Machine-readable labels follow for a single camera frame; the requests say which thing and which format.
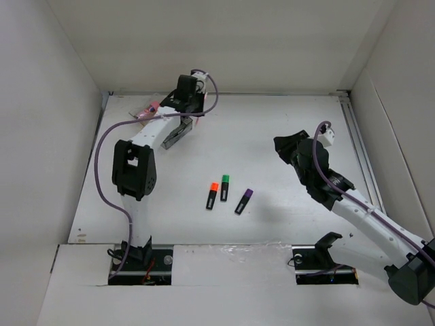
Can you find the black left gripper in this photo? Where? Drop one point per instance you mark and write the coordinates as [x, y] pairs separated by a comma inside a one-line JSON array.
[[200, 96]]

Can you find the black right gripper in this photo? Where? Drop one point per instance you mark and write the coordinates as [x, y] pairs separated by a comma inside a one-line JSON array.
[[285, 144]]

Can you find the pink glitter bottle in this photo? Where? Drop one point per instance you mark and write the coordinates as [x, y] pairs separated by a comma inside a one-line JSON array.
[[148, 111]]

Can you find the green cap highlighter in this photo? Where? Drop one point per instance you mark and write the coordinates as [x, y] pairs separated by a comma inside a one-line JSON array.
[[224, 188]]

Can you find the orange cap highlighter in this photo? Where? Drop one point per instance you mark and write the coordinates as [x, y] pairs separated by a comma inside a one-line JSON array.
[[213, 191]]

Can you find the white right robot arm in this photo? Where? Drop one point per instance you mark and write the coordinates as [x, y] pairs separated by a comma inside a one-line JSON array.
[[403, 260]]

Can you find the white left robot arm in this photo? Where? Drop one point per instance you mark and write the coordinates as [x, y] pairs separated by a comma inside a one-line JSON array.
[[134, 171]]

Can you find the smoky acrylic organizer box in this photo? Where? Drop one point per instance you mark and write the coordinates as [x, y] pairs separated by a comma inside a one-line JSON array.
[[182, 130]]

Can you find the purple cap highlighter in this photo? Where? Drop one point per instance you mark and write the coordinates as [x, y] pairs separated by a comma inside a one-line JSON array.
[[243, 201]]

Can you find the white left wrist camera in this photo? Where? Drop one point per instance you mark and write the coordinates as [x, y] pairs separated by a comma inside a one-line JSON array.
[[201, 81]]

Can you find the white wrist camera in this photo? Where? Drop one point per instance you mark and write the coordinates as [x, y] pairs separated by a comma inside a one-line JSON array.
[[326, 136], [201, 81]]

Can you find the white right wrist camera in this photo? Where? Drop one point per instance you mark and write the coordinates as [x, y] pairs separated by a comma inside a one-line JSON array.
[[326, 136]]

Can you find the aluminium rail right edge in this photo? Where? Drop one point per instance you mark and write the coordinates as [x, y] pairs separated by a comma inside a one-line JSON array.
[[371, 186]]

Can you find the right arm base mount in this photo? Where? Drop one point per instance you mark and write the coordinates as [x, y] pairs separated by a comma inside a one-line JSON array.
[[313, 264]]

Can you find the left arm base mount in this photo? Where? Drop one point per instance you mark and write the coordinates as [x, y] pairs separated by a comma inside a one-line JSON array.
[[148, 265]]

